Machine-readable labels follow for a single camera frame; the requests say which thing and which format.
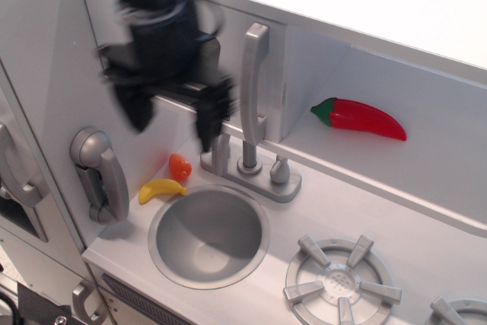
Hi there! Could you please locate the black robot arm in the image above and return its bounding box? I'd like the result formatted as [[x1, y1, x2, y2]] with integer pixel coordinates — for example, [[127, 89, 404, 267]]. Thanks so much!
[[98, 0, 232, 151]]

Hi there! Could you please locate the silver round sink bowl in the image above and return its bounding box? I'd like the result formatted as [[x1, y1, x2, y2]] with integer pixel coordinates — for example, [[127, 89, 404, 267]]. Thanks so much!
[[148, 185, 270, 290]]

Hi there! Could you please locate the yellow toy banana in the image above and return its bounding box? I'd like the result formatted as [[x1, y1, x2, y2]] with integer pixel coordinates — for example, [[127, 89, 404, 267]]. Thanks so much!
[[138, 179, 187, 205]]

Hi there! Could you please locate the silver stove burner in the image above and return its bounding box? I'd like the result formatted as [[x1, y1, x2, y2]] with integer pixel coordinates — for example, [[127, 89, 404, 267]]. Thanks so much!
[[283, 234, 402, 324], [425, 297, 486, 325]]

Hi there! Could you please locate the red toy chili pepper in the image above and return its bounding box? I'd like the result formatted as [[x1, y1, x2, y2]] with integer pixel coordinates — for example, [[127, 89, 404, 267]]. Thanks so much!
[[310, 97, 407, 141]]

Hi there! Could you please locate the silver fridge door handle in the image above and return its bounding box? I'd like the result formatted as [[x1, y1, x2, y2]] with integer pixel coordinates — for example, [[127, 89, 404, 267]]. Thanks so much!
[[1, 123, 43, 208]]

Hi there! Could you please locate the white toy microwave door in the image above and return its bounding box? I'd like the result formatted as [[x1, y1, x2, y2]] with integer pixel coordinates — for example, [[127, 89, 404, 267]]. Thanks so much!
[[87, 0, 286, 145]]

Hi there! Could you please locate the silver microwave door handle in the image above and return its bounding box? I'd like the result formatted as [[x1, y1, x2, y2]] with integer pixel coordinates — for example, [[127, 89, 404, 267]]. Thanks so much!
[[240, 23, 269, 145]]

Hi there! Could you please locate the orange toy fruit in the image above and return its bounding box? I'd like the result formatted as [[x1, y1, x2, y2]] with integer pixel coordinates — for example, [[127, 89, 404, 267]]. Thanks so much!
[[168, 154, 193, 181]]

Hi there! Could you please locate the silver toy telephone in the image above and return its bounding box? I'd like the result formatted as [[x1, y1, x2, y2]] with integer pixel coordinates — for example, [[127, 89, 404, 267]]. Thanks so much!
[[70, 126, 129, 225]]

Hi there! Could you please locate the silver lower cabinet handle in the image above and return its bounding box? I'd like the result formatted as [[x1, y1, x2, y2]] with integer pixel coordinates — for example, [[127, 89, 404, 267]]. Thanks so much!
[[72, 282, 108, 325]]

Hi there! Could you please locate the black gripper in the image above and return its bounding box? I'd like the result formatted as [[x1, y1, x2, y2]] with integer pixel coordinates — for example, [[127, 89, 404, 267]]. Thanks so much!
[[98, 22, 235, 152]]

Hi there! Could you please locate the silver toy faucet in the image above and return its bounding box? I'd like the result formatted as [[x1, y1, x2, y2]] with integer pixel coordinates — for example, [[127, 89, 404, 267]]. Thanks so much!
[[200, 133, 302, 203]]

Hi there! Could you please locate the white toy kitchen cabinet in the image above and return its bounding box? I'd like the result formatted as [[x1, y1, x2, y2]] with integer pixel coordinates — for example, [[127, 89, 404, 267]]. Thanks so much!
[[1, 0, 486, 324]]

